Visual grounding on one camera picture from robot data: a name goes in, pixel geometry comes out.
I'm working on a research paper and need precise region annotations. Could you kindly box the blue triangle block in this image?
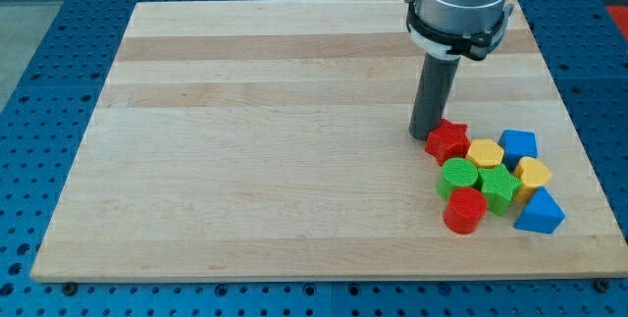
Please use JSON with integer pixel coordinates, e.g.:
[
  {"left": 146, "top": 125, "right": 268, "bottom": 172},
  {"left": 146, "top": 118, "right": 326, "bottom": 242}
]
[{"left": 513, "top": 187, "right": 565, "bottom": 235}]

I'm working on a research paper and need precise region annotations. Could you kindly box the wooden board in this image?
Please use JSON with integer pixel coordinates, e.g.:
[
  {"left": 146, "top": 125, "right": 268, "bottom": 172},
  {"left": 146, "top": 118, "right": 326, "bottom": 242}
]
[{"left": 30, "top": 0, "right": 627, "bottom": 283}]

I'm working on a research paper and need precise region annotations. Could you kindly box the red star block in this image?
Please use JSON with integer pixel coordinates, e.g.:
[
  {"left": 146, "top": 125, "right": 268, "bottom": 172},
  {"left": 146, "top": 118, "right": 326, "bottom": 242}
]
[{"left": 425, "top": 119, "right": 470, "bottom": 166}]

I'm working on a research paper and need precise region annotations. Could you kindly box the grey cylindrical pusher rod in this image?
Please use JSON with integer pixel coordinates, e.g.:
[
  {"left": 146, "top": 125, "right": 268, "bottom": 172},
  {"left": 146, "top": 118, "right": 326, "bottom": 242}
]
[{"left": 408, "top": 54, "right": 460, "bottom": 141}]

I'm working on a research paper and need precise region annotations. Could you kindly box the green cylinder block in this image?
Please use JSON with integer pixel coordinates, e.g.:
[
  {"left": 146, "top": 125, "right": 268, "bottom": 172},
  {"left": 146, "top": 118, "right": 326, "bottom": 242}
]
[{"left": 436, "top": 158, "right": 479, "bottom": 200}]

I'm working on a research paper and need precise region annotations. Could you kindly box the red cylinder block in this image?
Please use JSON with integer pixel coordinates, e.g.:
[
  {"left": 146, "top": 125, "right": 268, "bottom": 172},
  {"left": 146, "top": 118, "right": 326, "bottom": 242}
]
[{"left": 443, "top": 187, "right": 488, "bottom": 235}]

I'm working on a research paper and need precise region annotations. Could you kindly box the yellow hexagon block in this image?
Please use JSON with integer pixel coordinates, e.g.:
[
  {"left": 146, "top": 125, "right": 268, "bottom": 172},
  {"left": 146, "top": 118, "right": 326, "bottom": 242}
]
[{"left": 465, "top": 138, "right": 504, "bottom": 169}]

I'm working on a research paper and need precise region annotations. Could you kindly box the green star block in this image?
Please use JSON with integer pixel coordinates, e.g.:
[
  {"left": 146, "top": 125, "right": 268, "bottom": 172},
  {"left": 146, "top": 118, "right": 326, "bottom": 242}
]
[{"left": 478, "top": 164, "right": 522, "bottom": 216}]

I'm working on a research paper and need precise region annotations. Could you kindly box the blue pentagon block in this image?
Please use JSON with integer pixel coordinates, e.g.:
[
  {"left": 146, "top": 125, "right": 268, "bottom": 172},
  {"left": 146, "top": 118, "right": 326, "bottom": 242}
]
[{"left": 498, "top": 129, "right": 538, "bottom": 171}]

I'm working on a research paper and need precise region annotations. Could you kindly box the yellow heart block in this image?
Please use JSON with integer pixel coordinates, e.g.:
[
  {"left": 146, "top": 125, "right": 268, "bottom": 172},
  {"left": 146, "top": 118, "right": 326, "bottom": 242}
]
[{"left": 512, "top": 156, "right": 552, "bottom": 204}]

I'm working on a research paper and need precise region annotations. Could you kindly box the black and white clamp ring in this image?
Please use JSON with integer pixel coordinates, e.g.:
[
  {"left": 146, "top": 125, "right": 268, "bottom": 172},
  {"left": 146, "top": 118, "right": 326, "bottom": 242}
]
[{"left": 404, "top": 1, "right": 515, "bottom": 62}]

